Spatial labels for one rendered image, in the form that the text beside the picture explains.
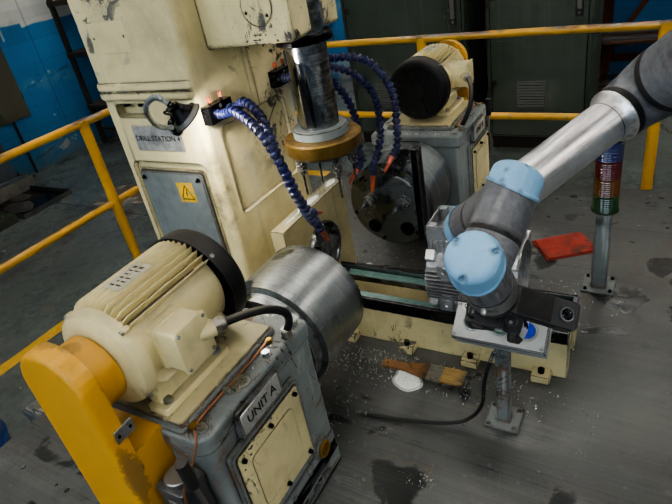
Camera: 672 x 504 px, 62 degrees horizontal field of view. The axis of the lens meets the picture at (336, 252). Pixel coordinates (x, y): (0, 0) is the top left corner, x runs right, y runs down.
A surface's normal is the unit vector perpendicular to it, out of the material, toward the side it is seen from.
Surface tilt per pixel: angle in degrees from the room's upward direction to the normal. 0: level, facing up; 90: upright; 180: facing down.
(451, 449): 0
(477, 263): 37
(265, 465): 90
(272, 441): 90
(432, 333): 90
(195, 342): 90
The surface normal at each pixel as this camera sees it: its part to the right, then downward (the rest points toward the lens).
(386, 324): -0.47, 0.52
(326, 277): 0.47, -0.54
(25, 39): 0.85, 0.13
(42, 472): -0.17, -0.85
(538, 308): 0.07, -0.22
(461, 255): -0.42, -0.36
